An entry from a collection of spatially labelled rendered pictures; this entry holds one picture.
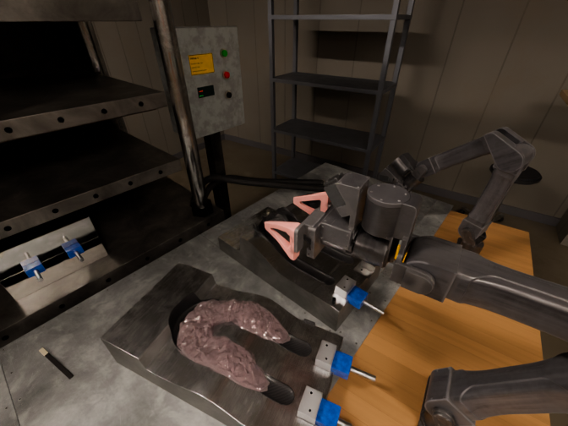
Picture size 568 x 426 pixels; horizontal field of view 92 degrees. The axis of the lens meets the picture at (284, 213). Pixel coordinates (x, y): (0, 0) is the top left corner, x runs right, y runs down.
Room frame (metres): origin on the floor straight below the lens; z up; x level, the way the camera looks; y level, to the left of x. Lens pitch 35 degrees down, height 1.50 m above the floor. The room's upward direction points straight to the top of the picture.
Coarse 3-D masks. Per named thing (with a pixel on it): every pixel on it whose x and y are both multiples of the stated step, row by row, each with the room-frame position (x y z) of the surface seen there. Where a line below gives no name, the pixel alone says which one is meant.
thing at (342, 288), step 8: (344, 280) 0.51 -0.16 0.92; (352, 280) 0.51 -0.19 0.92; (336, 288) 0.49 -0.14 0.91; (344, 288) 0.48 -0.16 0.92; (352, 288) 0.49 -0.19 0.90; (360, 288) 0.49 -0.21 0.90; (344, 296) 0.47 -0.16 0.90; (352, 296) 0.46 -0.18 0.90; (360, 296) 0.46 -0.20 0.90; (352, 304) 0.45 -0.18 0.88; (360, 304) 0.44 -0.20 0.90; (368, 304) 0.45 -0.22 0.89; (384, 312) 0.42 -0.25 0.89
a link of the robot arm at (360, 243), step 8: (360, 232) 0.33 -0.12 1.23; (352, 240) 0.33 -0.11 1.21; (360, 240) 0.32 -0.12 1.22; (368, 240) 0.32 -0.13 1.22; (376, 240) 0.31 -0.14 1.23; (384, 240) 0.31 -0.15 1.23; (392, 240) 0.30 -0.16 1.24; (352, 248) 0.33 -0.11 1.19; (360, 248) 0.31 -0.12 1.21; (368, 248) 0.31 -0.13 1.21; (376, 248) 0.30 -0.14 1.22; (384, 248) 0.30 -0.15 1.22; (392, 248) 0.31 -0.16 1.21; (360, 256) 0.31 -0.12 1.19; (368, 256) 0.31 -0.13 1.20; (376, 256) 0.30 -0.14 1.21; (384, 256) 0.29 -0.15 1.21; (392, 256) 0.31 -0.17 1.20; (376, 264) 0.30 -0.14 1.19; (384, 264) 0.30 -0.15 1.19
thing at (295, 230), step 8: (312, 216) 0.36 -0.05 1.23; (320, 216) 0.36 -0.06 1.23; (272, 224) 0.37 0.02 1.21; (280, 224) 0.36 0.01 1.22; (288, 224) 0.35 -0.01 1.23; (296, 224) 0.34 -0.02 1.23; (304, 224) 0.34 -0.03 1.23; (312, 224) 0.34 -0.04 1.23; (272, 232) 0.37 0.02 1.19; (288, 232) 0.34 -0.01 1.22; (296, 232) 0.33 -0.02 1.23; (304, 232) 0.34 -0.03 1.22; (280, 240) 0.36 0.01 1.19; (296, 240) 0.33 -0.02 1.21; (288, 248) 0.34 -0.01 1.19; (296, 248) 0.33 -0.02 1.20; (288, 256) 0.34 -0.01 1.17; (296, 256) 0.34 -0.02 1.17
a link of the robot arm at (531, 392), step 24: (552, 360) 0.20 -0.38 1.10; (432, 384) 0.24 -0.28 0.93; (456, 384) 0.22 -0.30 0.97; (480, 384) 0.21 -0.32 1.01; (504, 384) 0.19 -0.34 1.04; (528, 384) 0.18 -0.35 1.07; (552, 384) 0.17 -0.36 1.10; (432, 408) 0.21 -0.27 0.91; (456, 408) 0.19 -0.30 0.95; (480, 408) 0.18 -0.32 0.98; (504, 408) 0.17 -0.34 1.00; (528, 408) 0.16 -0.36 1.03; (552, 408) 0.16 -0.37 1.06
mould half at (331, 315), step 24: (240, 240) 0.67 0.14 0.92; (264, 240) 0.66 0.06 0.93; (288, 240) 0.68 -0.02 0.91; (264, 264) 0.60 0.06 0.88; (288, 264) 0.60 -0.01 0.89; (312, 264) 0.60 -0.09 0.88; (336, 264) 0.60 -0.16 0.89; (288, 288) 0.54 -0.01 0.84; (312, 288) 0.50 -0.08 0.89; (312, 312) 0.48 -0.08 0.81; (336, 312) 0.43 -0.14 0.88
